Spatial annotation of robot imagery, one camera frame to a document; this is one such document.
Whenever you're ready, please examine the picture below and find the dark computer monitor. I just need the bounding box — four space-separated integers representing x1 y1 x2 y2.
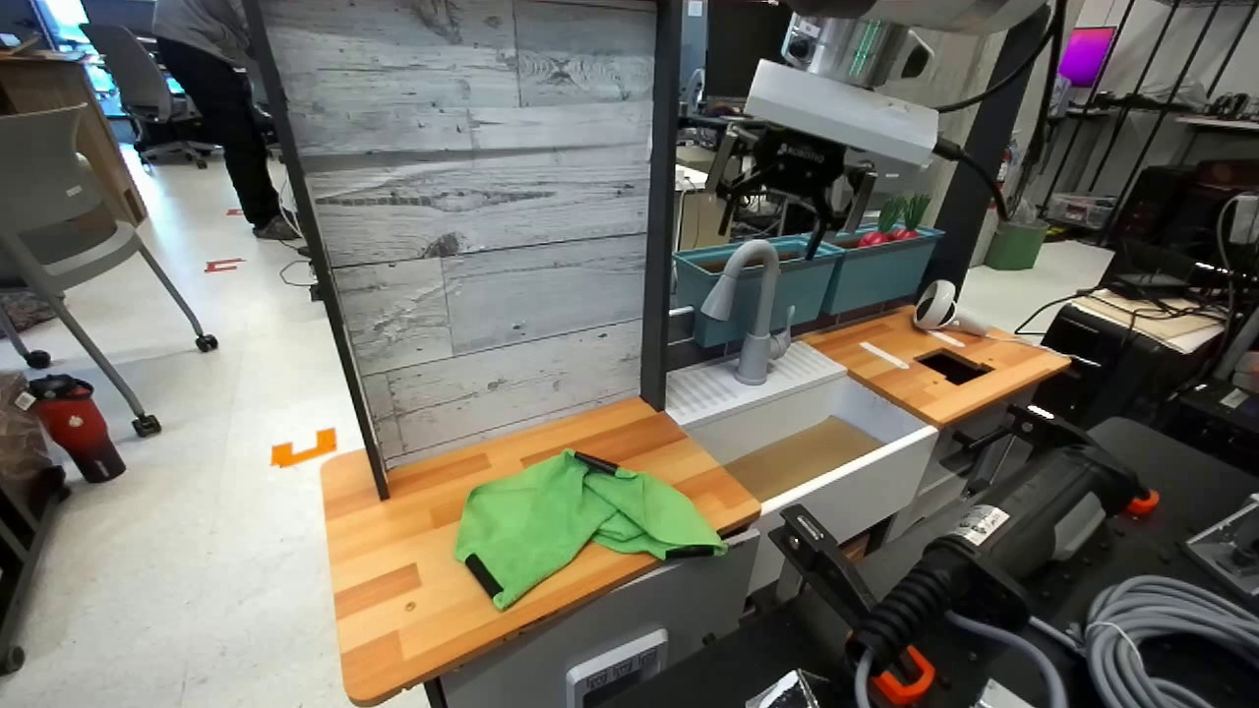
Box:
706 0 790 107

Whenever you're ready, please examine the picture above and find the black frame post with beam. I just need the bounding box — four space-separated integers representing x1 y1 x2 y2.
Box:
922 0 1055 294

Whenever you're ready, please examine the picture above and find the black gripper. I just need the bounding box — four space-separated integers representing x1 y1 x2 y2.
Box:
713 129 854 265

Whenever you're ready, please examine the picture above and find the coiled grey cable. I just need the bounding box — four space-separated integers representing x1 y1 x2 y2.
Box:
1082 570 1259 708

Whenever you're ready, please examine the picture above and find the green microfibre towel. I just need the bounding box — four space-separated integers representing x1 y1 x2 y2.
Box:
454 450 727 615

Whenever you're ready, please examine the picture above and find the wooden countertop with hole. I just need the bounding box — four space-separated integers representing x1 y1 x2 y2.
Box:
798 303 1075 432

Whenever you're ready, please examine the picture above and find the grey wood-look back panel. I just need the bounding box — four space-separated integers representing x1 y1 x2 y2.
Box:
256 0 660 466

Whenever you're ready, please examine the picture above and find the long teal planter box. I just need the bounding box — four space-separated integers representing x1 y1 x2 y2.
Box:
673 235 841 353

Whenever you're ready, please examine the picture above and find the purple lit monitor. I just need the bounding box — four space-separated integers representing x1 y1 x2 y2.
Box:
1055 27 1122 96

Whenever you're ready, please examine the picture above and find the green plant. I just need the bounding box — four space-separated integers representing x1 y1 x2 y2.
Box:
873 195 932 235

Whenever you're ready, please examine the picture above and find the thick black frame post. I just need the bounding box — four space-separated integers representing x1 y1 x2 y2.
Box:
636 0 685 415

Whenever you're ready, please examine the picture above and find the teal planter box with plants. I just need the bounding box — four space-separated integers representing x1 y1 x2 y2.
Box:
798 226 949 322

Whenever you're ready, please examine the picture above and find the grey toy faucet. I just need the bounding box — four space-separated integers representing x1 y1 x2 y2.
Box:
697 235 798 389

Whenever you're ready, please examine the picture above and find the black rolling office chair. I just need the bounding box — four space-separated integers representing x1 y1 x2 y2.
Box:
78 16 229 172

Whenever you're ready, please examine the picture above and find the green bucket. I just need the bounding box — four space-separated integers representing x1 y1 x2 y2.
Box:
985 212 1052 275

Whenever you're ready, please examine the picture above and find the white ring-shaped object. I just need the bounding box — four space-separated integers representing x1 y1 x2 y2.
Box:
909 275 963 335

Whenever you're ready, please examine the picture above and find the metal storage shelf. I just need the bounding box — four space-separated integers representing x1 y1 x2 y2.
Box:
1040 0 1259 233

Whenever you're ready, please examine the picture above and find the grey chair on casters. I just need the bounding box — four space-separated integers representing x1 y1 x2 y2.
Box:
0 100 226 441

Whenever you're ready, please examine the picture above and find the plain wooden countertop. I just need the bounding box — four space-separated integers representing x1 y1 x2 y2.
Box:
319 399 764 708

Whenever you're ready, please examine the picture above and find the person in dark trousers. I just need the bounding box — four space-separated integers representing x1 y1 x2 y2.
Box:
149 0 307 243

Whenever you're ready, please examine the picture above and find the black equipment case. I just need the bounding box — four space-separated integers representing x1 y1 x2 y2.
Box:
1040 293 1259 466

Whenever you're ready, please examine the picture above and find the white toy sink basin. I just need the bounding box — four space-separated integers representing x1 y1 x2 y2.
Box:
660 343 946 593

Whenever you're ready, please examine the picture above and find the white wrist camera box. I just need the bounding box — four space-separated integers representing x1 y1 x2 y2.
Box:
743 57 946 168

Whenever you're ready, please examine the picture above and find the slanted thin black frame post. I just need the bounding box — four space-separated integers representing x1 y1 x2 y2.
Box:
239 0 394 504

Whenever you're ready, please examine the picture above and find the red water bottle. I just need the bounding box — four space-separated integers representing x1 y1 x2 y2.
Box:
12 372 132 488

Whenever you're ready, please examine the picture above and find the white flat stick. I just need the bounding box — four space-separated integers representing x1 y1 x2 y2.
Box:
857 339 917 379

